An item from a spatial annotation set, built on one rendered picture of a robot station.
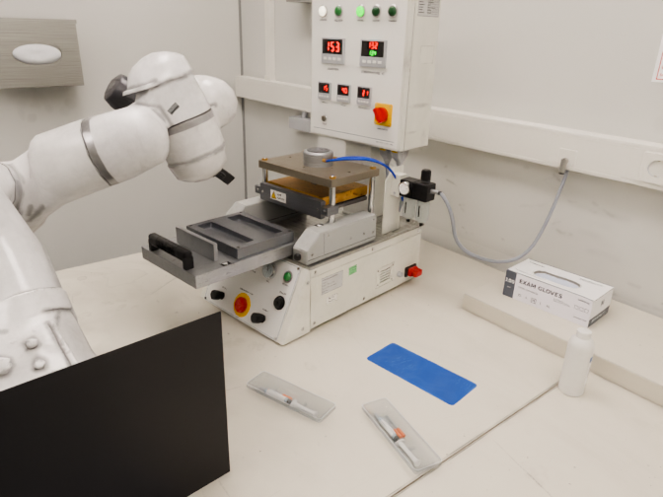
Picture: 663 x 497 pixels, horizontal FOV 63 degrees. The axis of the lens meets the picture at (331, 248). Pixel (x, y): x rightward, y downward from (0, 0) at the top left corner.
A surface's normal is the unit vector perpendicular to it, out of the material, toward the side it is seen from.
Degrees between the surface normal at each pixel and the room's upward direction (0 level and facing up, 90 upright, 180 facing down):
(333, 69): 90
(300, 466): 0
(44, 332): 46
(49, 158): 63
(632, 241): 90
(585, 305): 88
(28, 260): 52
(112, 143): 73
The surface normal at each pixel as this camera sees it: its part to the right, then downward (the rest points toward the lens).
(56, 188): 0.22, 0.66
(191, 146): 0.35, 0.36
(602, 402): 0.03, -0.92
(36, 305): 0.50, -0.44
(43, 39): 0.62, 0.31
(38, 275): 0.80, -0.44
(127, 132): 0.22, -0.03
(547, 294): -0.73, 0.24
